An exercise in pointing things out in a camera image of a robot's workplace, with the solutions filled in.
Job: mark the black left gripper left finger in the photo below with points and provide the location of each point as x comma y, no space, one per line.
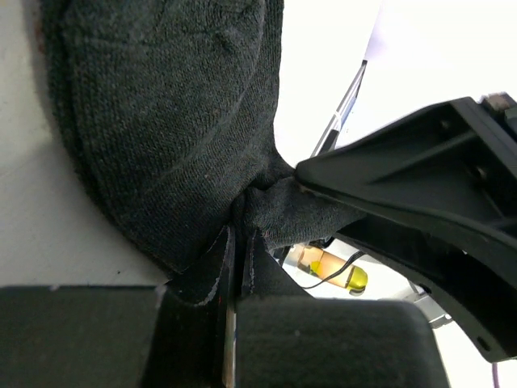
179,334

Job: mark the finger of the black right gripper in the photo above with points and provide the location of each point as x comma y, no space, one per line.
454,161
478,300

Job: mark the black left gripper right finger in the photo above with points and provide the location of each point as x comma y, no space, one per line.
286,338

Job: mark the black sock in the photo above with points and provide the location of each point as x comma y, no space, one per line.
167,109

